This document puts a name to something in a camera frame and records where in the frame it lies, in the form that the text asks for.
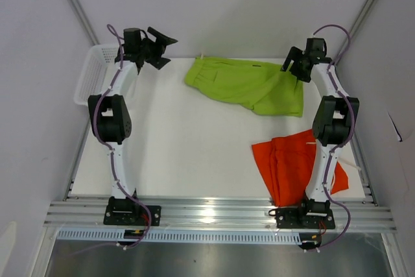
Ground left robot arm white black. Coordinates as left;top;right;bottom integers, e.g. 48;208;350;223
88;24;178;225

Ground slotted white cable duct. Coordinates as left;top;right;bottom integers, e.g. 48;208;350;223
57;228;302;245

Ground left aluminium frame post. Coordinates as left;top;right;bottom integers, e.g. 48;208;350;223
67;0;100;45

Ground orange shorts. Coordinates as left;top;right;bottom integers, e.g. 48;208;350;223
252;130;349;207

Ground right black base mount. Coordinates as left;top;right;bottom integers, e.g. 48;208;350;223
268;199;336;230

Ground lime green shorts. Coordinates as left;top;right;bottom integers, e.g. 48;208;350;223
184;57;303;117

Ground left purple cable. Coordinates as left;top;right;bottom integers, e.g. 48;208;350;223
88;23;153;252

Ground purple cable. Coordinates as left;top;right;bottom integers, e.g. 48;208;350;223
301;23;355;252
88;23;153;252

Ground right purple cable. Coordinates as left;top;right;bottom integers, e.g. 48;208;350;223
301;23;355;252

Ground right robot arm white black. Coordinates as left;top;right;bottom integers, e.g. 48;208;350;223
281;37;360;228

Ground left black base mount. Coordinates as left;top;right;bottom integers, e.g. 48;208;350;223
103;197;149;226

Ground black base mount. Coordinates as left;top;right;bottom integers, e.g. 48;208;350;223
103;197;149;226
268;199;336;230

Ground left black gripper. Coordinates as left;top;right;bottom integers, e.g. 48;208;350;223
139;29;178;71

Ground aluminium mounting rail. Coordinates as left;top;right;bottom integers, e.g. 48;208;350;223
44;197;397;233

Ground white plastic basket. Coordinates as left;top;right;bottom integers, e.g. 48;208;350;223
73;44;118;106

